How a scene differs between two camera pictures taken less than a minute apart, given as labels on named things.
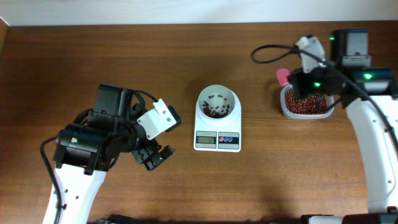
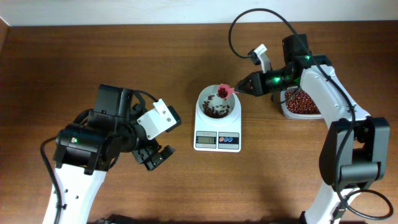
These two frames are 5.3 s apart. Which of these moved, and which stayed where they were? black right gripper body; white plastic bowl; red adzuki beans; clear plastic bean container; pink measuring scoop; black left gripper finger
Moved: pink measuring scoop; black right gripper body
Stayed: clear plastic bean container; black left gripper finger; red adzuki beans; white plastic bowl
